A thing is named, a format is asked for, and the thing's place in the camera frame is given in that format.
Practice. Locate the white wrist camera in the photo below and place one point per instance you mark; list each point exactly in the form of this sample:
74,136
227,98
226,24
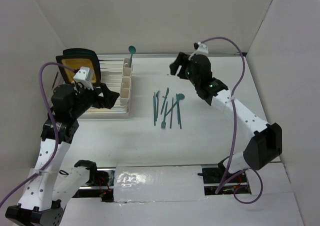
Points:
200,48
84,76

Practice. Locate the white far utensil caddy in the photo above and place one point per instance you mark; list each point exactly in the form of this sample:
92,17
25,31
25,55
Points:
127,68

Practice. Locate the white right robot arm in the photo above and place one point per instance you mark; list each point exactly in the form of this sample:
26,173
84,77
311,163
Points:
264,139

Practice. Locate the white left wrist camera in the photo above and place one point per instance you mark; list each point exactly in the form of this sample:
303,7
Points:
84,76

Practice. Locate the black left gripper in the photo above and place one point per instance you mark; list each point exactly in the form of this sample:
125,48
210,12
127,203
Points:
109,97

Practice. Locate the teal plastic spoon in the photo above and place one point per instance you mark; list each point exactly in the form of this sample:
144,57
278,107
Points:
132,50
179,97

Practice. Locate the black yellow square plate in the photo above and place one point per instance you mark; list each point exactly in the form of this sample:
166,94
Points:
75,62

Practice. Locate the white wire dish rack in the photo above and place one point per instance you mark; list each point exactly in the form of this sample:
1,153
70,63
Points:
111,76

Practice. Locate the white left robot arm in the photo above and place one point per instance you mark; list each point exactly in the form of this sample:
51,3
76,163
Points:
43,203

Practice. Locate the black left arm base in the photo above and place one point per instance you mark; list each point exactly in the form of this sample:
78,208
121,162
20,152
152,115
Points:
102,187

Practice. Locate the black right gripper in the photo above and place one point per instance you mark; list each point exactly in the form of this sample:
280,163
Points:
180,60

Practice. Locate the white utensil caddy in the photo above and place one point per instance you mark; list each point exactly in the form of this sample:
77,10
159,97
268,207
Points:
125,90
127,68

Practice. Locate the white foil cover board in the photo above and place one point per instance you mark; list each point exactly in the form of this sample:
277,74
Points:
158,184

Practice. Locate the teal square plate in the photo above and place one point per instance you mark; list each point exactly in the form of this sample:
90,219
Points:
79,51

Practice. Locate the white near utensil caddy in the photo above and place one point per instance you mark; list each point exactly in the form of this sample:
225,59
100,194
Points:
125,90

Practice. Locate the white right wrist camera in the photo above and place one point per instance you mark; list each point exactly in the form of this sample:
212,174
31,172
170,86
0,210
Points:
200,48

